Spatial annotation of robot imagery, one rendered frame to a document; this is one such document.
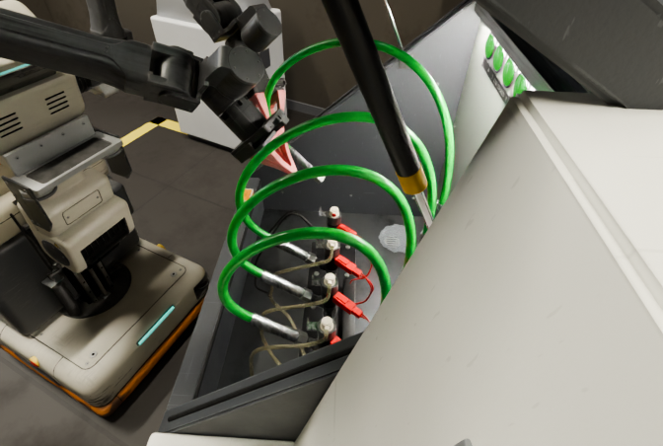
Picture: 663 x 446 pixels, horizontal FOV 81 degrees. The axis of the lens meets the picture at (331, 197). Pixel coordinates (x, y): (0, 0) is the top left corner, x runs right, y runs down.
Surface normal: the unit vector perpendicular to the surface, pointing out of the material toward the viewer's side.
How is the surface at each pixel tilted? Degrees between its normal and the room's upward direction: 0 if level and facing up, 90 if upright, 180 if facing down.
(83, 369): 0
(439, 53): 90
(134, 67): 41
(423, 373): 77
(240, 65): 47
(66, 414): 0
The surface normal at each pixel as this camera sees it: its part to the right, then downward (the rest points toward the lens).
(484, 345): -0.97, -0.22
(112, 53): 0.48, -0.26
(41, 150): 0.90, 0.30
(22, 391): 0.02, -0.75
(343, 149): -0.05, 0.66
